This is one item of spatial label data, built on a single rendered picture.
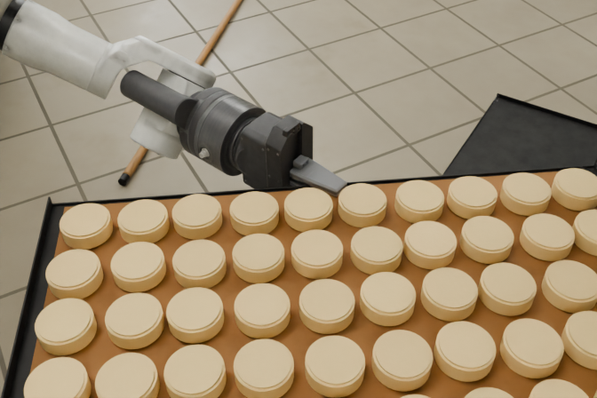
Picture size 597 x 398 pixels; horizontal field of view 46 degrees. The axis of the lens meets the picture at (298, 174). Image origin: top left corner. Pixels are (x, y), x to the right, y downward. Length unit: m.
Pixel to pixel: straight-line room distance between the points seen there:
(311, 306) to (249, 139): 0.23
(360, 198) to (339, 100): 1.53
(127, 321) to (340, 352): 0.19
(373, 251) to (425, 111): 1.58
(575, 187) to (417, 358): 0.28
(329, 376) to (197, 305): 0.14
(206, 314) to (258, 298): 0.05
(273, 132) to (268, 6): 2.03
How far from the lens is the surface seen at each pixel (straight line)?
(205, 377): 0.60
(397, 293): 0.65
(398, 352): 0.61
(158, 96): 0.83
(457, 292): 0.66
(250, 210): 0.71
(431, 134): 2.14
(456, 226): 0.74
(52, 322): 0.66
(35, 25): 0.87
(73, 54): 0.87
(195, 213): 0.72
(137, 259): 0.69
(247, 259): 0.67
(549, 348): 0.64
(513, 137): 2.16
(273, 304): 0.64
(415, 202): 0.73
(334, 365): 0.60
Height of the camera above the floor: 1.32
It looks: 42 degrees down
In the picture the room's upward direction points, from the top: straight up
